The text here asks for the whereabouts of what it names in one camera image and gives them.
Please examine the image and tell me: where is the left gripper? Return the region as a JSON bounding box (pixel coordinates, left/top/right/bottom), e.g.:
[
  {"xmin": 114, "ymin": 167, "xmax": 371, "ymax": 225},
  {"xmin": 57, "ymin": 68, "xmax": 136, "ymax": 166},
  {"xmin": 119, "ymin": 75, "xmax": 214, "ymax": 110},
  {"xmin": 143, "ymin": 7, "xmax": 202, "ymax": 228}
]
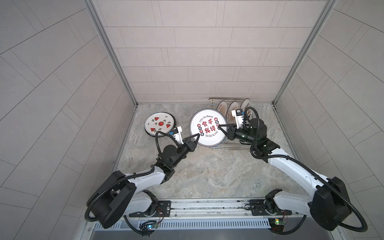
[{"xmin": 168, "ymin": 135, "xmax": 199, "ymax": 169}]

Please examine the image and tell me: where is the red rimmed text plate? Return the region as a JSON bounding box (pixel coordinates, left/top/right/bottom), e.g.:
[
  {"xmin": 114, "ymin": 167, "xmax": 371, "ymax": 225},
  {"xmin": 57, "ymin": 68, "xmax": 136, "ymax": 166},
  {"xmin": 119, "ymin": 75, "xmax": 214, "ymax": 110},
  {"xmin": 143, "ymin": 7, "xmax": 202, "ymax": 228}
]
[{"xmin": 190, "ymin": 109, "xmax": 227, "ymax": 147}]

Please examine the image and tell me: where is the white red-pattern plate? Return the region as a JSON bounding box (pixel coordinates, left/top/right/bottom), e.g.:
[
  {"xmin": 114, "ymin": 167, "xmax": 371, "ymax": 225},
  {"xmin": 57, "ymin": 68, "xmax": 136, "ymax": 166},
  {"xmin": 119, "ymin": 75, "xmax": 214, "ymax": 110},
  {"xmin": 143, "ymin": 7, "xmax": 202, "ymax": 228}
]
[{"xmin": 226, "ymin": 101, "xmax": 240, "ymax": 124}]

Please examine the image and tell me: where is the blue striped white plate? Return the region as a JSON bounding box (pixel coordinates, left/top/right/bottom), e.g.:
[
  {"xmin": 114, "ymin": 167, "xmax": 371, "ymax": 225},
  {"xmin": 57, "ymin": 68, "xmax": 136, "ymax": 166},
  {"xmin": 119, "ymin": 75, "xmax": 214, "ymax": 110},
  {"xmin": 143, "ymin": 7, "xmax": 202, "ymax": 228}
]
[{"xmin": 146, "ymin": 112, "xmax": 177, "ymax": 138}]

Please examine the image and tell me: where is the watermelon pattern plate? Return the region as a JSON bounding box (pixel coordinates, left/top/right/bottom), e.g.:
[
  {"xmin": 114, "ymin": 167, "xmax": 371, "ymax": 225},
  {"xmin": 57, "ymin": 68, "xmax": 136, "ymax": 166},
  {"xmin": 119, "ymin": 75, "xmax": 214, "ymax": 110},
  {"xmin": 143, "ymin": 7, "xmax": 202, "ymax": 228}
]
[{"xmin": 144, "ymin": 112, "xmax": 175, "ymax": 134}]

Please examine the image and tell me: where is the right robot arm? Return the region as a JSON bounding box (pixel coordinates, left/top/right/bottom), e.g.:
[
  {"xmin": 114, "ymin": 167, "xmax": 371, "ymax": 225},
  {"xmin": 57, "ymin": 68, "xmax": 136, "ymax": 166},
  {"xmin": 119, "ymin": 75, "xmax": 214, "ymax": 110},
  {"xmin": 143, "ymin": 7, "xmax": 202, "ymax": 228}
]
[{"xmin": 218, "ymin": 119, "xmax": 368, "ymax": 233}]

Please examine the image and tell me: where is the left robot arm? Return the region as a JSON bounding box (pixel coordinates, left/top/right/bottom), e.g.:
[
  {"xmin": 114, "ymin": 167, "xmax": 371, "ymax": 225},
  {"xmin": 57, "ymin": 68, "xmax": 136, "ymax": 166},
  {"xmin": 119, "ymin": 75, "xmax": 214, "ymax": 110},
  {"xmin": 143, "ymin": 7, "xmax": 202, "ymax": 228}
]
[{"xmin": 85, "ymin": 134, "xmax": 200, "ymax": 229}]

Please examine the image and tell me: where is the left circuit board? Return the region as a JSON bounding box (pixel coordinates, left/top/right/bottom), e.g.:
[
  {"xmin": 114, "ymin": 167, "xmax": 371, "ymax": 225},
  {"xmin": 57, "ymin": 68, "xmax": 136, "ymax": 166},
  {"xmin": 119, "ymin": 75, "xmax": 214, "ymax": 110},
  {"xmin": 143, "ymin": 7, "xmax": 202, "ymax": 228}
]
[{"xmin": 140, "ymin": 221, "xmax": 158, "ymax": 233}]

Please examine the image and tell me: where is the circuit board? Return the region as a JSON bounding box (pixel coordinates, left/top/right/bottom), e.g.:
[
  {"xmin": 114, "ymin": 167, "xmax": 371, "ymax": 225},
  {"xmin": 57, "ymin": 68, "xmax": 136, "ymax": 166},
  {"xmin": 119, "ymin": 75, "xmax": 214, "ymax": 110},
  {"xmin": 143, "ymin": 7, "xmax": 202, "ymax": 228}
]
[
  {"xmin": 140, "ymin": 221, "xmax": 158, "ymax": 233},
  {"xmin": 268, "ymin": 218, "xmax": 286, "ymax": 233}
]

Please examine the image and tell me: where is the right circuit board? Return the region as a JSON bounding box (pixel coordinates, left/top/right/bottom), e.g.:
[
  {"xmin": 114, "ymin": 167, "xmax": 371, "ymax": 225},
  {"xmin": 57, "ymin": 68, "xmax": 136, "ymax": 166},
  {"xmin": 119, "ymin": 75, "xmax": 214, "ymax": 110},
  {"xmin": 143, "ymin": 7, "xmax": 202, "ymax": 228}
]
[{"xmin": 268, "ymin": 218, "xmax": 286, "ymax": 233}]

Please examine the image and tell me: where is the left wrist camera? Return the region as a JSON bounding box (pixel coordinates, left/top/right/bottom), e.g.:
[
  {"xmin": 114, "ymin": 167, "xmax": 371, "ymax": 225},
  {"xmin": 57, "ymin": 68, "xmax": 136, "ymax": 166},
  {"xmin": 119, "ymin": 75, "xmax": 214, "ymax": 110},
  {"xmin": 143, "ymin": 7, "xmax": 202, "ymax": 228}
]
[{"xmin": 169, "ymin": 126, "xmax": 184, "ymax": 145}]

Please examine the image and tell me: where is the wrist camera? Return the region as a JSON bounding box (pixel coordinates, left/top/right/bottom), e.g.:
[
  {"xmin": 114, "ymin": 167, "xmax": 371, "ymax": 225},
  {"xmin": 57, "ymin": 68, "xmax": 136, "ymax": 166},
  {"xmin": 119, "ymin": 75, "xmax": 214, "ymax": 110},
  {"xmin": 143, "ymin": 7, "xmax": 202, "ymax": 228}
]
[
  {"xmin": 232, "ymin": 109, "xmax": 245, "ymax": 129},
  {"xmin": 169, "ymin": 126, "xmax": 184, "ymax": 145}
]

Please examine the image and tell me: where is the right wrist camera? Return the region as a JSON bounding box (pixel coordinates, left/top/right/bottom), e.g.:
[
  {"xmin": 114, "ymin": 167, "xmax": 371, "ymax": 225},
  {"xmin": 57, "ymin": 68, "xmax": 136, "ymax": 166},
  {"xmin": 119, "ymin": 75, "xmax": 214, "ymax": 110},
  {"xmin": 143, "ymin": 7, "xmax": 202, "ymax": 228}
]
[{"xmin": 232, "ymin": 109, "xmax": 245, "ymax": 129}]

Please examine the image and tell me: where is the wire dish rack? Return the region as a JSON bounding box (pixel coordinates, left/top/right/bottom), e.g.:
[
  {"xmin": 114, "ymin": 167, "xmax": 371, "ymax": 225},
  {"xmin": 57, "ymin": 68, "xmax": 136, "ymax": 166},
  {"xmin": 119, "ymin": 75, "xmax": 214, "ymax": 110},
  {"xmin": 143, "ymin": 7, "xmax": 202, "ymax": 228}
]
[{"xmin": 209, "ymin": 98, "xmax": 260, "ymax": 150}]

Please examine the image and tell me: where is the aluminium mounting rail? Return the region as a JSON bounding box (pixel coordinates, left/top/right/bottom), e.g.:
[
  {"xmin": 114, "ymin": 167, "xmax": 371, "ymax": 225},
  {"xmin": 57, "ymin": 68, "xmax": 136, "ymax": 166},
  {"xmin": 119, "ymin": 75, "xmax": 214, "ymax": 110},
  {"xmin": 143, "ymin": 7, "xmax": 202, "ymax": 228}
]
[{"xmin": 83, "ymin": 196, "xmax": 335, "ymax": 222}]

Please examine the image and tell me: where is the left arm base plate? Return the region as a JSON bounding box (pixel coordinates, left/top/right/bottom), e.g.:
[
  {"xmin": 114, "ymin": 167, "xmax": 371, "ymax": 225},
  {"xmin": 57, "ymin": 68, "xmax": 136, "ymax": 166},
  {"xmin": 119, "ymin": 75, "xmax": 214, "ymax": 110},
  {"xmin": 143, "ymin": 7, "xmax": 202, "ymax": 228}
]
[{"xmin": 129, "ymin": 201, "xmax": 172, "ymax": 218}]

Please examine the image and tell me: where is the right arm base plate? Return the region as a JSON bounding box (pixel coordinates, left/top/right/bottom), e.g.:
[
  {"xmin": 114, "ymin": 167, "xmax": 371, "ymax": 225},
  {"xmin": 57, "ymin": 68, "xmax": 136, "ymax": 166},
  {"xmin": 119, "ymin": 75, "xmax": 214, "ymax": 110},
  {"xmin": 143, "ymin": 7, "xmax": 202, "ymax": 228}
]
[{"xmin": 244, "ymin": 199, "xmax": 292, "ymax": 216}]

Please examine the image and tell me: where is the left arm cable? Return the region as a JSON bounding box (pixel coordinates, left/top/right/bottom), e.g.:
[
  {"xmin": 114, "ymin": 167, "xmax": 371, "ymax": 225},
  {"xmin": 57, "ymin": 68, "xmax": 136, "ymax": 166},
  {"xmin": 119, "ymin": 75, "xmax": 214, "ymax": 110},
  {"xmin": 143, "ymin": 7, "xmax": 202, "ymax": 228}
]
[{"xmin": 123, "ymin": 215, "xmax": 151, "ymax": 237}]

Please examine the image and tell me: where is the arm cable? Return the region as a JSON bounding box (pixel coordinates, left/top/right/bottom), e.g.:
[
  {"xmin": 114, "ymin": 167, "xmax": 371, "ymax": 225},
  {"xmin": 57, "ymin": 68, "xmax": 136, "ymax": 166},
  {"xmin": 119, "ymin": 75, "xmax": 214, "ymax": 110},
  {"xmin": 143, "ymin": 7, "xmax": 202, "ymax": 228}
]
[
  {"xmin": 268, "ymin": 214, "xmax": 307, "ymax": 235},
  {"xmin": 123, "ymin": 215, "xmax": 151, "ymax": 237}
]

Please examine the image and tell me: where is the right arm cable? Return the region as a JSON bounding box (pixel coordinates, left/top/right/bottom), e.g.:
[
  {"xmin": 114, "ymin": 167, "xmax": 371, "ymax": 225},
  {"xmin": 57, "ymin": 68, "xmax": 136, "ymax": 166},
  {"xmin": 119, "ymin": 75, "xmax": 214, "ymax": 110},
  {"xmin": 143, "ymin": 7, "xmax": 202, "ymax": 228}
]
[{"xmin": 268, "ymin": 214, "xmax": 307, "ymax": 235}]

